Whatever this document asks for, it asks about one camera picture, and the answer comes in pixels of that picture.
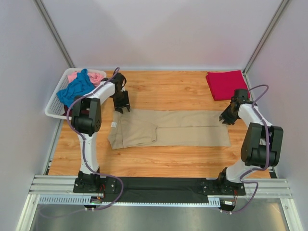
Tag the dark maroon t shirt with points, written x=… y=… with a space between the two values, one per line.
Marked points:
x=65 y=110

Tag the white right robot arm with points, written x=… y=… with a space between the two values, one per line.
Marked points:
x=262 y=144

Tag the beige t shirt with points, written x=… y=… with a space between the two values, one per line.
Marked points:
x=145 y=128

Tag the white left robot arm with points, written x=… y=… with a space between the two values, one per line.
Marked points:
x=86 y=118

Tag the white plastic laundry basket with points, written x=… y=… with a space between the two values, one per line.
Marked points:
x=55 y=108

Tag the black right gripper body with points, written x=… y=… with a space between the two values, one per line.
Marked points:
x=227 y=115

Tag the right aluminium frame post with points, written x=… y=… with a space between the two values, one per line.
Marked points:
x=268 y=31

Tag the aluminium frame rail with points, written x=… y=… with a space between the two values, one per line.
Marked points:
x=260 y=188

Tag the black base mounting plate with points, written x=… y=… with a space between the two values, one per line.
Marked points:
x=174 y=189

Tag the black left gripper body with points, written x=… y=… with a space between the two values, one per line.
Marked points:
x=121 y=103

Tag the pink crumpled t shirt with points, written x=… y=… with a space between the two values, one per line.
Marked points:
x=95 y=78

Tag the grey slotted cable duct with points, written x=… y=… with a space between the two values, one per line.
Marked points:
x=88 y=200

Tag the aluminium frame post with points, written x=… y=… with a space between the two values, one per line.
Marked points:
x=51 y=27
x=268 y=31

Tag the left aluminium frame post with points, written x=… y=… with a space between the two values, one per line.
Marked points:
x=51 y=27

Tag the blue crumpled t shirt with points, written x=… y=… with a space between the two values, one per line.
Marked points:
x=80 y=86

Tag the folded red t shirt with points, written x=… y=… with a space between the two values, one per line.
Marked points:
x=223 y=84

